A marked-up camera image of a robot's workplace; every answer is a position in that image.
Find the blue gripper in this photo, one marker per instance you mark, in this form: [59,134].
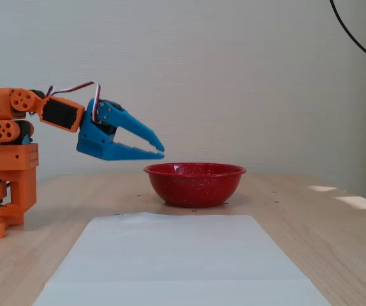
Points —
[96,141]

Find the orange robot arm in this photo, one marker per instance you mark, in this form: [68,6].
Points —
[14,156]

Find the red speckled bowl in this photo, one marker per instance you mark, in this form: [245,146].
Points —
[194,188]

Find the white paper sheet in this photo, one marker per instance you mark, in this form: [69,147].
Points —
[183,261]

